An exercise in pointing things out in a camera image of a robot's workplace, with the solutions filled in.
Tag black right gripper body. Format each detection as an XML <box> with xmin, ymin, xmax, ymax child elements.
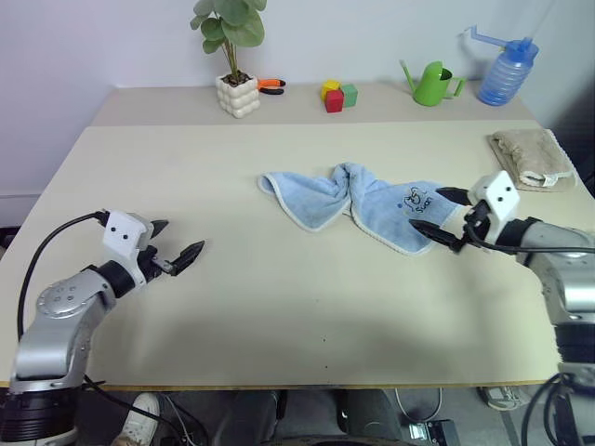
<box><xmin>456</xmin><ymin>198</ymin><xmax>494</xmax><ymax>253</ymax></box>

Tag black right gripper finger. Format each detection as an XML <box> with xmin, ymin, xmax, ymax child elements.
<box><xmin>435</xmin><ymin>186</ymin><xmax>473</xmax><ymax>208</ymax></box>
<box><xmin>408</xmin><ymin>220</ymin><xmax>467</xmax><ymax>255</ymax></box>

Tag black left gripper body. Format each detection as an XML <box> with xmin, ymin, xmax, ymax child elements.
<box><xmin>136</xmin><ymin>244</ymin><xmax>181</xmax><ymax>283</ymax></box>

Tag beige cloth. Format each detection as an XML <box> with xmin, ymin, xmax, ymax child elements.
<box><xmin>487</xmin><ymin>127</ymin><xmax>579</xmax><ymax>192</ymax></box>

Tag light blue printed towel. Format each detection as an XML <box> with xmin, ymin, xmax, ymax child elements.
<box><xmin>257</xmin><ymin>161</ymin><xmax>467</xmax><ymax>258</ymax></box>

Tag green watering can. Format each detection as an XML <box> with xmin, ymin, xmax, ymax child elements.
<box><xmin>399</xmin><ymin>59</ymin><xmax>468</xmax><ymax>108</ymax></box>

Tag blue plastic spray bottle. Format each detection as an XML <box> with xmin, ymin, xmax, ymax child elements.
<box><xmin>461</xmin><ymin>24</ymin><xmax>541</xmax><ymax>108</ymax></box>

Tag red toy block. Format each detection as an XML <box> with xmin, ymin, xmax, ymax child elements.
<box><xmin>324</xmin><ymin>88</ymin><xmax>347</xmax><ymax>114</ymax></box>

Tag white bubble plant pot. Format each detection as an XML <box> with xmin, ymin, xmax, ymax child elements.
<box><xmin>214</xmin><ymin>72</ymin><xmax>260</xmax><ymax>121</ymax></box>

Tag white sneaker with dark specks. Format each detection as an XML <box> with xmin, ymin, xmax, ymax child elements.
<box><xmin>110</xmin><ymin>391</ymin><xmax>162</xmax><ymax>446</ymax></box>

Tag white grey sneaker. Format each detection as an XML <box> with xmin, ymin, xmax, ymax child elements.
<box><xmin>477</xmin><ymin>384</ymin><xmax>532</xmax><ymax>411</ymax></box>

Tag orange black pliers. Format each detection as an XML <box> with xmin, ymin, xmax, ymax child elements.
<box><xmin>256</xmin><ymin>78</ymin><xmax>288</xmax><ymax>97</ymax></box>

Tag black box under table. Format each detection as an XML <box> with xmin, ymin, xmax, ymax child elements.
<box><xmin>403</xmin><ymin>417</ymin><xmax>462</xmax><ymax>446</ymax></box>

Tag green leafy plant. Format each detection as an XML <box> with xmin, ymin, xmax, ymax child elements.
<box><xmin>189</xmin><ymin>0</ymin><xmax>269</xmax><ymax>84</ymax></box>

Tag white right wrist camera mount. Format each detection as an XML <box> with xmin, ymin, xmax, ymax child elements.
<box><xmin>468</xmin><ymin>169</ymin><xmax>522</xmax><ymax>243</ymax></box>

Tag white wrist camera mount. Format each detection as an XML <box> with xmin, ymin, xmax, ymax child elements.
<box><xmin>468</xmin><ymin>169</ymin><xmax>522</xmax><ymax>243</ymax></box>
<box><xmin>101</xmin><ymin>210</ymin><xmax>155</xmax><ymax>285</ymax></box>

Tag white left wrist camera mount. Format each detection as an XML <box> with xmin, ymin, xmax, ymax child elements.
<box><xmin>101</xmin><ymin>210</ymin><xmax>155</xmax><ymax>285</ymax></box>

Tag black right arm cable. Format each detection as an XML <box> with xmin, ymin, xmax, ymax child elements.
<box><xmin>466</xmin><ymin>221</ymin><xmax>595</xmax><ymax>256</ymax></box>

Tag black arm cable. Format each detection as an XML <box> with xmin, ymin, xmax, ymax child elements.
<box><xmin>17</xmin><ymin>210</ymin><xmax>111</xmax><ymax>341</ymax></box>
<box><xmin>466</xmin><ymin>221</ymin><xmax>595</xmax><ymax>256</ymax></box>

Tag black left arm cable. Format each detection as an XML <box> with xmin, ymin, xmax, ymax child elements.
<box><xmin>17</xmin><ymin>210</ymin><xmax>111</xmax><ymax>341</ymax></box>

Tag black looping base cable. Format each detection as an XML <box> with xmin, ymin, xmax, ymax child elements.
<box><xmin>519</xmin><ymin>371</ymin><xmax>575</xmax><ymax>446</ymax></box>

